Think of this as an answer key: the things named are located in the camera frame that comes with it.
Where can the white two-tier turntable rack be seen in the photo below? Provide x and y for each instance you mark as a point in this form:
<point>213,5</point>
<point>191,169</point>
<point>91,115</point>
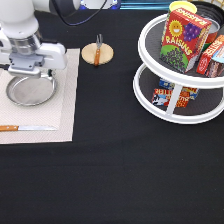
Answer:
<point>210,101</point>

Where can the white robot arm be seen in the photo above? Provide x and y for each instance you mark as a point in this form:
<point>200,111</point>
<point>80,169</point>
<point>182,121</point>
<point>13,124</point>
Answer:
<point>17,19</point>

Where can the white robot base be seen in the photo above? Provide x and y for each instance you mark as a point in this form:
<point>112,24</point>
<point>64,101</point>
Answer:
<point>97,4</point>

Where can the red can behind raisins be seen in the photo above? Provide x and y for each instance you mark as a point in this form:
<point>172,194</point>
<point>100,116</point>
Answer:
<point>212,33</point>

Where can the wooden handled knife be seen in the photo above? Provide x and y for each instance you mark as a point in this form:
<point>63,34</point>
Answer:
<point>6,128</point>

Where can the round wooden coaster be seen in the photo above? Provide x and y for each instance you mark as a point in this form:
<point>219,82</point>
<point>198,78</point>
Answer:
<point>89,53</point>

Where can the yellow lidded can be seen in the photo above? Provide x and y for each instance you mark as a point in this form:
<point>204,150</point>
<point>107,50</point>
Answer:
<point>182,4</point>

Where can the beige woven placemat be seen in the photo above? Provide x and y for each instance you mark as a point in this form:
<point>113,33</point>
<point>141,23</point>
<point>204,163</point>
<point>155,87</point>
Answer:
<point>58,112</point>

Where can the round silver metal plate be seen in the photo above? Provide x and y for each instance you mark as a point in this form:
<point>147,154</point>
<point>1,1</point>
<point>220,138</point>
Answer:
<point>26,91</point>

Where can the red raisins box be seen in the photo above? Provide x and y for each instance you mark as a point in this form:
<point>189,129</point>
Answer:
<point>184,39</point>

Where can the wooden handled fork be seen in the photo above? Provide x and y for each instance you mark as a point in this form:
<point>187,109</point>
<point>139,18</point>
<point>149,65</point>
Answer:
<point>99,41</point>

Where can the blue box lower tier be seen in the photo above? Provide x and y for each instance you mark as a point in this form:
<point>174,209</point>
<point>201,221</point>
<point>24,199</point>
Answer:
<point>193,92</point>

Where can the colourful box lower tier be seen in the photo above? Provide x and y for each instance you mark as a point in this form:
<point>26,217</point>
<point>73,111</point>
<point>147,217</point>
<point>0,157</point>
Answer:
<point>161,97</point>

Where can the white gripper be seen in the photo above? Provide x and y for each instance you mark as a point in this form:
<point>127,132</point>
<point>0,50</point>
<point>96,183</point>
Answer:
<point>27,56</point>

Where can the red snack box right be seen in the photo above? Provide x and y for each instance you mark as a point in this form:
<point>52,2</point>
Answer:
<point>211,63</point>

